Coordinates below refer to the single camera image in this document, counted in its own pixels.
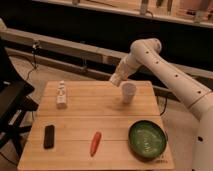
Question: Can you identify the black rectangular block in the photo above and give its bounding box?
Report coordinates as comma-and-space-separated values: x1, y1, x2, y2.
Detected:
44, 125, 55, 149

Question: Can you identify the black cable on floor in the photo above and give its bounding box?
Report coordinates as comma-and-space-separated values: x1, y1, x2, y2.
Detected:
24, 41, 40, 83

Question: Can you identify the white bottle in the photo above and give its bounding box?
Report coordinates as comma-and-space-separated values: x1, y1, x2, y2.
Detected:
56, 81, 67, 109

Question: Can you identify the black chair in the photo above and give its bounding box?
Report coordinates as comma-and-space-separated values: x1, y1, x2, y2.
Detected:
0, 38, 38, 156

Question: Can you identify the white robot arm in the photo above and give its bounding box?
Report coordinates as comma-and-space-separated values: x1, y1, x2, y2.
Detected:
110, 38, 213, 171

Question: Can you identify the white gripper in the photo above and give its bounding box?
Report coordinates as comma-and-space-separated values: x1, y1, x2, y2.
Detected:
112, 60, 136, 82

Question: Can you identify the orange carrot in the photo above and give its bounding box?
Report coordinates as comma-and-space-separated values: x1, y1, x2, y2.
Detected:
90, 132, 102, 157

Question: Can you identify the green plate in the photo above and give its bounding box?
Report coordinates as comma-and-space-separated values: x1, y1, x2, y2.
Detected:
128, 120, 167, 161

